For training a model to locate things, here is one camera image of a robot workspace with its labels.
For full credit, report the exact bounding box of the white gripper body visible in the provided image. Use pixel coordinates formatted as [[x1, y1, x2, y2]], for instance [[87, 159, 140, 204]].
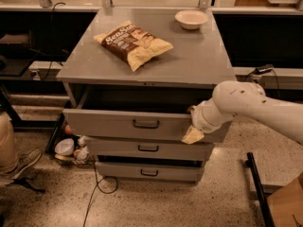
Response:
[[191, 106, 216, 133]]

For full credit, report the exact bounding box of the grey top drawer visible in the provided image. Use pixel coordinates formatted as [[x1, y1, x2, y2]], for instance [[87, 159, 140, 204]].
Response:
[[63, 85, 211, 141]]

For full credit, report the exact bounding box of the grey drawer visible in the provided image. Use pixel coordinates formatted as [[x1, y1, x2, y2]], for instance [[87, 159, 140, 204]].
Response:
[[85, 137, 213, 161], [63, 85, 211, 141], [96, 162, 204, 183]]

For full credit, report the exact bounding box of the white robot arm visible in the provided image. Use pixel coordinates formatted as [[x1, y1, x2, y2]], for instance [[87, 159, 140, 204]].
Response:
[[182, 81, 303, 145]]

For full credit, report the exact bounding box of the grey drawer cabinet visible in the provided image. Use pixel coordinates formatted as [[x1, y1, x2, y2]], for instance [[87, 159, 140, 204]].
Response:
[[56, 7, 240, 185]]

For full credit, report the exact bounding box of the grey bottom drawer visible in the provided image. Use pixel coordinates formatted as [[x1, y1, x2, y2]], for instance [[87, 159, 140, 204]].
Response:
[[96, 162, 204, 183]]

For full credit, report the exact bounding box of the grey middle drawer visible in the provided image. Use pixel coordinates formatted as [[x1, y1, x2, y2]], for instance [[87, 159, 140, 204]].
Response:
[[85, 137, 213, 161]]

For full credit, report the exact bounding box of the black metal bar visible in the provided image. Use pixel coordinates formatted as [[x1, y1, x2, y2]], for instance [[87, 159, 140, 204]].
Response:
[[245, 152, 276, 227]]

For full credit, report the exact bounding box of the black power adapter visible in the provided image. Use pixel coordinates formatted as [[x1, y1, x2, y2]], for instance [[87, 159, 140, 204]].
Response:
[[254, 64, 274, 75]]

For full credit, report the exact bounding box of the sea salt chip bag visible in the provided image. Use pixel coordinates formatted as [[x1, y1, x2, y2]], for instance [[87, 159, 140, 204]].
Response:
[[94, 21, 173, 72]]

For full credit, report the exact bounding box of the white bowl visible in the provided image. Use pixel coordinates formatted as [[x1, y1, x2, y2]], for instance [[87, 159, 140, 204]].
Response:
[[175, 10, 208, 30]]

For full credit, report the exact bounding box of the cardboard box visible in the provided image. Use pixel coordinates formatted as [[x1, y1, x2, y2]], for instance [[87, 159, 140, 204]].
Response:
[[267, 172, 303, 227]]

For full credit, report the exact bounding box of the basket of small items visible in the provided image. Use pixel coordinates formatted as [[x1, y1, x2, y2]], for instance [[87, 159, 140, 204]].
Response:
[[54, 125, 95, 166]]

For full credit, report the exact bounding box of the person's leg and shoe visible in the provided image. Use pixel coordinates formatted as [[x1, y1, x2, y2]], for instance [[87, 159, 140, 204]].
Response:
[[0, 115, 43, 184]]

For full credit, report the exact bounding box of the black floor cable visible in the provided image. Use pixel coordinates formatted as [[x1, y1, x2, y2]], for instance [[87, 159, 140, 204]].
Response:
[[82, 163, 119, 227]]

